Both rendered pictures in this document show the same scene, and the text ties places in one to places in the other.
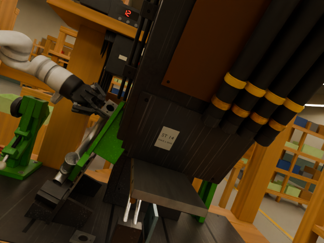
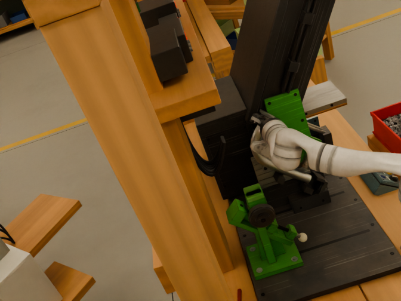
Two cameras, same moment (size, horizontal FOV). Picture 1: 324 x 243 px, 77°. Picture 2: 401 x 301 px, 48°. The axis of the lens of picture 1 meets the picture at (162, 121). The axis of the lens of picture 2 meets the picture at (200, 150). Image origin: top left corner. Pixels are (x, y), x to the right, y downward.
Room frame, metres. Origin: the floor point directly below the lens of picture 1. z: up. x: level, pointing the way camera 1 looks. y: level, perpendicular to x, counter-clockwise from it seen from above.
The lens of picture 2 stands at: (0.59, 1.43, 1.98)
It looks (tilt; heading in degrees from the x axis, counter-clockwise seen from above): 32 degrees down; 283
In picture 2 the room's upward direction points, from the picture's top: 21 degrees counter-clockwise
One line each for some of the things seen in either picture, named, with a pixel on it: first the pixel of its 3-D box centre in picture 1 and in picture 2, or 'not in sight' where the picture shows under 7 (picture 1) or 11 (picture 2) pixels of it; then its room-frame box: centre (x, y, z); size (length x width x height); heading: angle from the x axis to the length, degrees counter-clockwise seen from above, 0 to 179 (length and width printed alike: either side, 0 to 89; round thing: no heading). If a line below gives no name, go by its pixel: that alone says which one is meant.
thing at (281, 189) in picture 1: (287, 158); not in sight; (5.41, -3.47, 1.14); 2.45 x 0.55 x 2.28; 100
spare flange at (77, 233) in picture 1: (83, 238); not in sight; (0.50, 0.09, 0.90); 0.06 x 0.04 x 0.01; 91
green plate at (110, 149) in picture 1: (114, 134); (286, 119); (0.60, 0.12, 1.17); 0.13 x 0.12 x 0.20; 100
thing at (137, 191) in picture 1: (157, 171); (287, 109); (0.58, -0.04, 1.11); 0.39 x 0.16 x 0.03; 10
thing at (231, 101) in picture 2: (154, 162); (227, 136); (0.82, -0.03, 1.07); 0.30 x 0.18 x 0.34; 100
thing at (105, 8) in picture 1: (102, 5); (167, 54); (0.84, 0.38, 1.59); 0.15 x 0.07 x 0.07; 100
